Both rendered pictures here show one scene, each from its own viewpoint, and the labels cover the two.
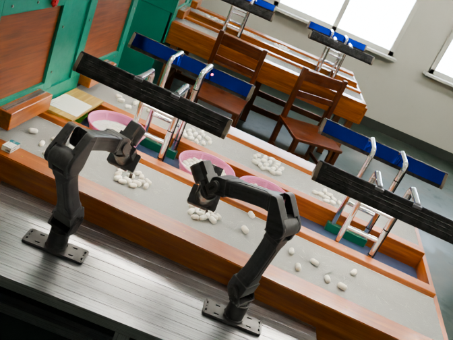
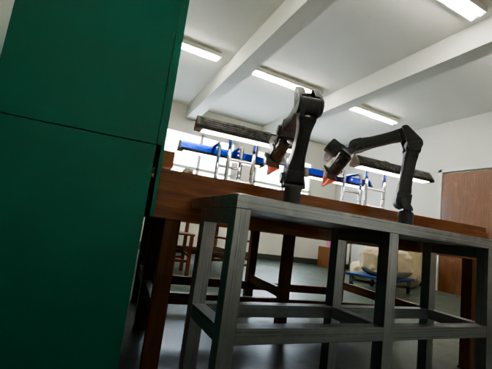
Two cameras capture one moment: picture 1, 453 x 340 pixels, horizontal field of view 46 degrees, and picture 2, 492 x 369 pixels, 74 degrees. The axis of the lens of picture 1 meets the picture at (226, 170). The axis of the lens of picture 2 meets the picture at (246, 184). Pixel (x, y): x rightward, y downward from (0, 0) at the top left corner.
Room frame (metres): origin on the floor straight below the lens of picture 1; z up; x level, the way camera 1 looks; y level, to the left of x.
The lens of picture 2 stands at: (0.33, 0.98, 0.57)
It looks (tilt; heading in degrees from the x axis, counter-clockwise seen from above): 8 degrees up; 338
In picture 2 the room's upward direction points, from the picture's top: 8 degrees clockwise
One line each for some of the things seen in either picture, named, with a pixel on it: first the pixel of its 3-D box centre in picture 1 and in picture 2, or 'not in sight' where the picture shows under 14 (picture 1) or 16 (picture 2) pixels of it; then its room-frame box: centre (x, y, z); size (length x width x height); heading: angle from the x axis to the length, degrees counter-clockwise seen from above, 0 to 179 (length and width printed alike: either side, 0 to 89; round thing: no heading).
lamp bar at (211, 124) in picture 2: (154, 94); (252, 135); (1.89, 0.36, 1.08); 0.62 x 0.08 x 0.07; 88
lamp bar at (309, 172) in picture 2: (382, 152); (338, 178); (2.42, -0.63, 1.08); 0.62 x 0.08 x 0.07; 88
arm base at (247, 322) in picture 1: (236, 309); (405, 220); (1.39, -0.21, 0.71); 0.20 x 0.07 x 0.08; 93
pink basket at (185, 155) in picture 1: (203, 175); not in sight; (2.16, 0.08, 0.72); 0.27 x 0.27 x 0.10
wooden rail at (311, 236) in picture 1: (229, 208); not in sight; (1.99, -0.08, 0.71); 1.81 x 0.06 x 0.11; 88
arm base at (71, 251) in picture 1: (58, 237); (291, 198); (1.36, 0.39, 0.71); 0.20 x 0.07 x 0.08; 93
